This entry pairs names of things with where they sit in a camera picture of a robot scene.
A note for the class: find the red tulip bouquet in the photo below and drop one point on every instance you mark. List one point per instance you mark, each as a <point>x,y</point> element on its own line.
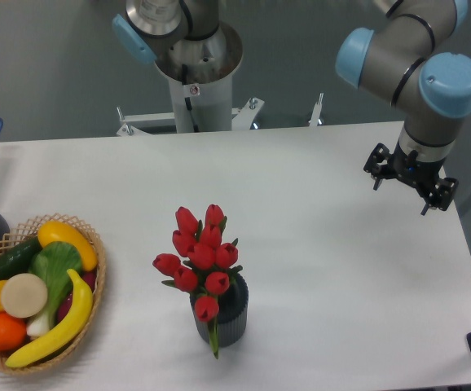
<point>204,267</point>

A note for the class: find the yellow squash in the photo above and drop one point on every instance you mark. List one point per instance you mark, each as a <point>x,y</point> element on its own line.
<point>56,231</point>

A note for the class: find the orange fruit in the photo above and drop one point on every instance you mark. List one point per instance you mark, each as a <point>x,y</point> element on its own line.
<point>12,332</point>

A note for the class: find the green bok choy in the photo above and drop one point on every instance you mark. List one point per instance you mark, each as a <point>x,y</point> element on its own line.
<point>51,265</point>

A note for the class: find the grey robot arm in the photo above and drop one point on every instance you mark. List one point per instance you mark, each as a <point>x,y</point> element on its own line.
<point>399,64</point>

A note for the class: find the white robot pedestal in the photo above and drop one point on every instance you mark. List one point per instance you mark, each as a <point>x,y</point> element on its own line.
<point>197,56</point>

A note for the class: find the green cucumber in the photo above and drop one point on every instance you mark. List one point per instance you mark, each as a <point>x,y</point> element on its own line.
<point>17,259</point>

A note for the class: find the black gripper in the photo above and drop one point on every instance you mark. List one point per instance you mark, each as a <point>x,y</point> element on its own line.
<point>437,192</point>

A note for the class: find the woven wicker basket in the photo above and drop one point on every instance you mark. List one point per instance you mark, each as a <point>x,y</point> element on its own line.
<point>28,229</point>

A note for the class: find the dark grey ribbed vase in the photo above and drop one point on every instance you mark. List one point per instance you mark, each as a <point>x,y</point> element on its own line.
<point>232,316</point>

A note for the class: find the dark red vegetable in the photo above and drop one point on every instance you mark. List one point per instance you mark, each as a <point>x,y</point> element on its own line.
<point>89,278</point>

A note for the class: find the beige round disc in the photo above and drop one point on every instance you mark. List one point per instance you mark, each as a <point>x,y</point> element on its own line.
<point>23,295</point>

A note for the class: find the yellow banana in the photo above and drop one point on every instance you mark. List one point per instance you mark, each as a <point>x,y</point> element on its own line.
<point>62,333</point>

